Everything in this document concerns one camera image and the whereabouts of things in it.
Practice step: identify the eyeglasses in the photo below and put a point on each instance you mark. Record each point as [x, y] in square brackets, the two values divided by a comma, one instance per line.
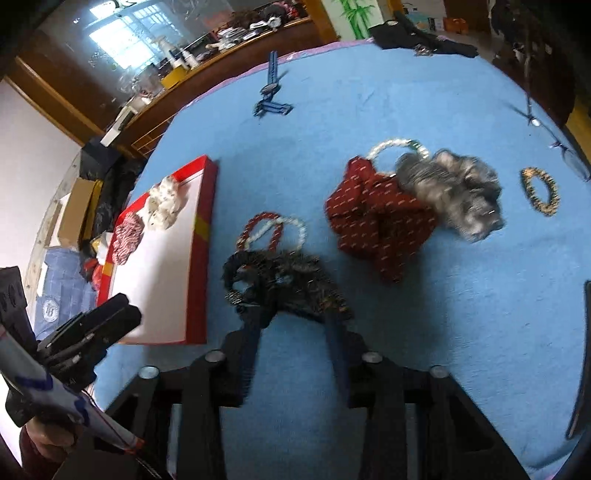
[535, 122]

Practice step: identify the person's left hand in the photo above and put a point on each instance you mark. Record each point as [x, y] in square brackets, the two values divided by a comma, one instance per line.
[51, 441]

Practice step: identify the blue printed bag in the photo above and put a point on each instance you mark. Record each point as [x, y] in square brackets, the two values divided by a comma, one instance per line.
[57, 288]

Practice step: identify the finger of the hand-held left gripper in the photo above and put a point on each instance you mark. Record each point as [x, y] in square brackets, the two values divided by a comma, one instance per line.
[111, 307]
[117, 325]

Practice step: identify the yellow box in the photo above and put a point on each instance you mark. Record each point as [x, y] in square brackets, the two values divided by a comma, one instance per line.
[173, 77]

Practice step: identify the person's left forearm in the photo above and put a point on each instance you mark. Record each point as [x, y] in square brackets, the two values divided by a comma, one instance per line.
[32, 467]

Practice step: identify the black cloth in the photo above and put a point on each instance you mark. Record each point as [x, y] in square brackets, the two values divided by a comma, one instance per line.
[401, 34]

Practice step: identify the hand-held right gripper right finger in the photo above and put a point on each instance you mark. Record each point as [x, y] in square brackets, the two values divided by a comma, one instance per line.
[337, 360]

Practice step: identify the blue striped wristwatch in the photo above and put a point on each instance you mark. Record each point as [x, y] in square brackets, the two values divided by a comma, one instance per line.
[270, 85]

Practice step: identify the grey scrunchie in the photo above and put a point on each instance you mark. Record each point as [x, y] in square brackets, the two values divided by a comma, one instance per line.
[457, 194]

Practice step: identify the wooden counter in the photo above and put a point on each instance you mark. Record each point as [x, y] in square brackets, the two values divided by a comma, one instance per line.
[217, 60]

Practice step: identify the blue blanket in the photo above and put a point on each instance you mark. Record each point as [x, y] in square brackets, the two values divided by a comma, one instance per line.
[300, 147]

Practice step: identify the black scrunchie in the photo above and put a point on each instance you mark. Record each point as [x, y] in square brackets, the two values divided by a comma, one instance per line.
[295, 281]

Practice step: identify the small white bottle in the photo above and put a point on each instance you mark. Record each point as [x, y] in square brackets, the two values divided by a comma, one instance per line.
[188, 59]

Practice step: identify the white spotted scrunchie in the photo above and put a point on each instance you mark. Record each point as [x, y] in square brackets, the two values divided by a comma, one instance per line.
[164, 205]

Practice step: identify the red box with white inside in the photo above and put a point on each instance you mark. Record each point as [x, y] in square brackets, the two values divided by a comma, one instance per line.
[166, 277]

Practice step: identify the dark red patterned scrunchie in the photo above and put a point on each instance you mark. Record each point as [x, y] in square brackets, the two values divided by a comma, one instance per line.
[378, 221]

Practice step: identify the red and white scrunchie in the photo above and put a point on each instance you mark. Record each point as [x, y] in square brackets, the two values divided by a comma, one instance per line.
[128, 237]

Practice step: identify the cardboard box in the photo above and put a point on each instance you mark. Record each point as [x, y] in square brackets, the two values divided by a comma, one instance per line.
[76, 212]

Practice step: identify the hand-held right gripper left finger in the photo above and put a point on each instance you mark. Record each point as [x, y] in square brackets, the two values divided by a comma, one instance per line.
[249, 364]

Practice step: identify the green bamboo wall sticker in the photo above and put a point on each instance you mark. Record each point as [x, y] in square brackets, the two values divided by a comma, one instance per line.
[355, 16]

